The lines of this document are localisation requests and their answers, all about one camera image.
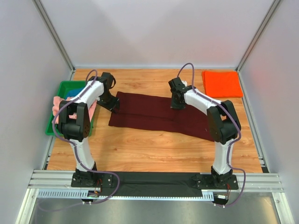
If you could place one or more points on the folded orange t shirt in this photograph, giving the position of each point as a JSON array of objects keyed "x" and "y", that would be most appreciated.
[{"x": 222, "y": 84}]

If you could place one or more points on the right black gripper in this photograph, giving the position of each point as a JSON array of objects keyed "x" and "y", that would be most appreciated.
[{"x": 177, "y": 101}]

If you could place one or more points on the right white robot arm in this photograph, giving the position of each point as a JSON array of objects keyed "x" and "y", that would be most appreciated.
[{"x": 224, "y": 127}]

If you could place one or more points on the maroon t shirt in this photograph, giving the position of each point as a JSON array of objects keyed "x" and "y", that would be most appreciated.
[{"x": 155, "y": 114}]

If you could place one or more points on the blue t shirt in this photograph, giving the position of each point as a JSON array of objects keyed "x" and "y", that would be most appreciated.
[{"x": 72, "y": 93}]

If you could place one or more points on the pink t shirt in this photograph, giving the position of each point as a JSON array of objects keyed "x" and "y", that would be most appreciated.
[{"x": 57, "y": 100}]

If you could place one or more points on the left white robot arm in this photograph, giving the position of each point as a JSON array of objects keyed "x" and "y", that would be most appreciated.
[{"x": 72, "y": 124}]

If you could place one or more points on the aluminium rail frame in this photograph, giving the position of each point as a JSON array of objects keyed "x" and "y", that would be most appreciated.
[{"x": 61, "y": 179}]

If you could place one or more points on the black base mat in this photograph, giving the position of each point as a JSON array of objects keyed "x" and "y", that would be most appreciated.
[{"x": 151, "y": 184}]

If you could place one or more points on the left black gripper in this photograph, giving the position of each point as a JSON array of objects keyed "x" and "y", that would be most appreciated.
[{"x": 110, "y": 102}]

